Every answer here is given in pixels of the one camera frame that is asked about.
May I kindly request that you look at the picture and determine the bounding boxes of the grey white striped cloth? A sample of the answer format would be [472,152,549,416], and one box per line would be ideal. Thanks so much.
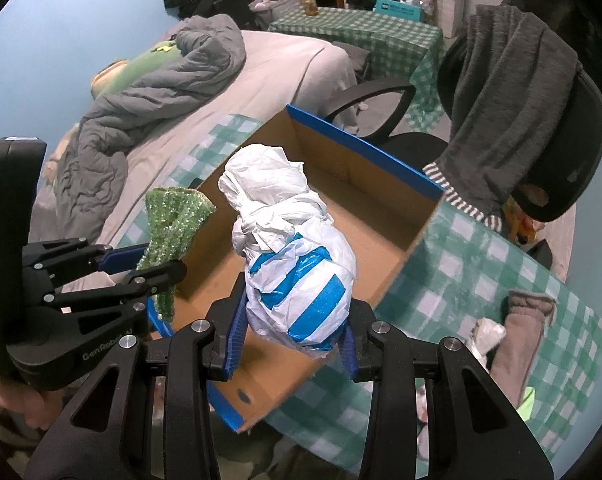
[423,162,504,231]

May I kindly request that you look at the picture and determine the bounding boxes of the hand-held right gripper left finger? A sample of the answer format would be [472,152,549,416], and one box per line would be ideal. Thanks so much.
[24,272,249,480]

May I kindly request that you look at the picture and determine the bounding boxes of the person's olive pants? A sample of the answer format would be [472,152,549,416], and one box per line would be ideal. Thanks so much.
[216,430,372,480]

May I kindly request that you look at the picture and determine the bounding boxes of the grey fleece garment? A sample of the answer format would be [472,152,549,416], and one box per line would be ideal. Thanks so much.
[438,4,582,216]

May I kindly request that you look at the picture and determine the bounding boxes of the white blue patterned sock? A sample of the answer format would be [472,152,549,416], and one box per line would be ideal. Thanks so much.
[217,143,358,358]

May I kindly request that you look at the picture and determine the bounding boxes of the grey quilted blanket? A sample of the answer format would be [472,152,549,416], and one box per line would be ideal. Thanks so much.
[56,14,247,248]

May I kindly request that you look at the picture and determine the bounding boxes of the green plush pillow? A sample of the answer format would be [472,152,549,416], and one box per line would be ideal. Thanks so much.
[91,40,182,98]

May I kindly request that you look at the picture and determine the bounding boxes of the long grey sock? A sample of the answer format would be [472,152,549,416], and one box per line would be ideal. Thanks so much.
[488,290,558,408]

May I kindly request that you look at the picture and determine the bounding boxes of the bed with pale sheet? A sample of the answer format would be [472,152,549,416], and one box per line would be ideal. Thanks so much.
[28,30,357,261]

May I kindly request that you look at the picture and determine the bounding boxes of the cardboard box with blue tape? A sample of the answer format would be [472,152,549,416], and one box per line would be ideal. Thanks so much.
[148,104,447,435]

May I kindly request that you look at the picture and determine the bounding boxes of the person in grey hoodie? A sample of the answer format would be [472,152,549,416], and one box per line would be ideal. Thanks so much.
[323,5,602,271]

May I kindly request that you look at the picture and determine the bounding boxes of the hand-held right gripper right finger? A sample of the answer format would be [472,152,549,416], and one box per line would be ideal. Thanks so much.
[336,300,554,480]

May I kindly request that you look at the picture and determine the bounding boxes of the green sparkly cloth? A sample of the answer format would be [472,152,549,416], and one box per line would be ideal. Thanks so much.
[136,186,217,323]

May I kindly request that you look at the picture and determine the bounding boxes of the light green cloth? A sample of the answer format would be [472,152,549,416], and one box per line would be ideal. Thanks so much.
[518,385,538,423]

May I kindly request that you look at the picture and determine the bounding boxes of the green checked tablecloth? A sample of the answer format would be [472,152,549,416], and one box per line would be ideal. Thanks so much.
[268,6,444,133]
[151,112,602,480]

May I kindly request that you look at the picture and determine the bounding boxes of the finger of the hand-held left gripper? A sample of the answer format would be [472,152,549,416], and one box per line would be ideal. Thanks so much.
[46,259,188,314]
[22,240,152,291]

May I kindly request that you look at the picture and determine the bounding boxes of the person's left hand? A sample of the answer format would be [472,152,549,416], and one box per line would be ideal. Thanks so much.
[0,376,66,432]

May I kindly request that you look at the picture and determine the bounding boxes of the white grey patterned sock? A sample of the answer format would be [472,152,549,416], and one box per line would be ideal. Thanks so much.
[463,317,506,376]

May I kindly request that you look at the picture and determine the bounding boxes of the yellow orange bag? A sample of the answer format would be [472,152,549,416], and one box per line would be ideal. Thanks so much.
[511,199,548,247]

